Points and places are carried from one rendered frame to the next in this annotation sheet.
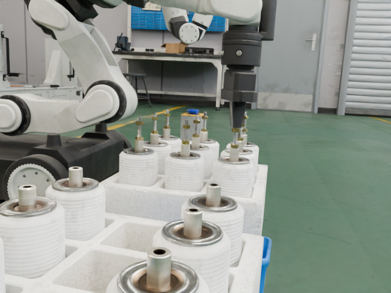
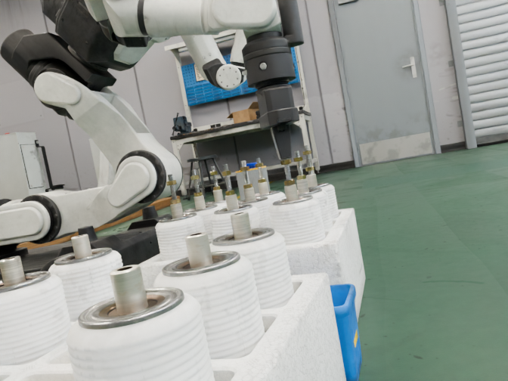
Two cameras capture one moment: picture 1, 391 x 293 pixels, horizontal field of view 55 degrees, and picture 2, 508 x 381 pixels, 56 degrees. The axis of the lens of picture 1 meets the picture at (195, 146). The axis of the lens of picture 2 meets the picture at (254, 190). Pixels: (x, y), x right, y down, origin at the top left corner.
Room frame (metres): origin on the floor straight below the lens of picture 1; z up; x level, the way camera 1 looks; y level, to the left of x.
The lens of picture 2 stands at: (-0.01, -0.10, 0.34)
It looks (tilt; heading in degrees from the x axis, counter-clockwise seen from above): 4 degrees down; 5
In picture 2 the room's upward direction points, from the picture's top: 10 degrees counter-clockwise
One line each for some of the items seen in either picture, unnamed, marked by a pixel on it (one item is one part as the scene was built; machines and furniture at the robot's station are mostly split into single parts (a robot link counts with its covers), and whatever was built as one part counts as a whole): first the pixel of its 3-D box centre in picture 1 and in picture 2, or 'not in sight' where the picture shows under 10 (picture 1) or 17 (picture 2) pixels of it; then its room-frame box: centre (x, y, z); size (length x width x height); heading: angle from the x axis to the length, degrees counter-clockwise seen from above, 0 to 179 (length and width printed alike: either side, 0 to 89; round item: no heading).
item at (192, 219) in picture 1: (192, 222); (199, 251); (0.43, 0.00, 0.26); 0.02 x 0.02 x 0.03
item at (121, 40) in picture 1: (123, 43); (181, 124); (5.49, 1.10, 0.87); 0.41 x 0.17 x 0.25; 171
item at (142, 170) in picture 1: (138, 186); (187, 262); (0.91, 0.14, 0.16); 0.10 x 0.10 x 0.18
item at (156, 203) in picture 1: (192, 204); (264, 274); (1.00, 0.00, 0.09); 0.39 x 0.39 x 0.18; 78
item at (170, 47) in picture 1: (176, 47); (246, 114); (5.79, 0.36, 0.87); 0.40 x 0.30 x 0.23; 67
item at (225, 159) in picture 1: (233, 160); (292, 200); (0.86, -0.09, 0.25); 0.08 x 0.08 x 0.01
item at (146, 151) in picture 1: (138, 151); (178, 218); (0.91, 0.14, 0.25); 0.08 x 0.08 x 0.01
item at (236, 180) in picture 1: (231, 197); (301, 249); (0.86, -0.09, 0.16); 0.10 x 0.10 x 0.18
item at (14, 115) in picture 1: (9, 113); (38, 218); (1.35, 0.68, 0.28); 0.21 x 0.20 x 0.13; 81
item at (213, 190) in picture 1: (213, 195); (241, 227); (0.55, -0.03, 0.26); 0.02 x 0.02 x 0.03
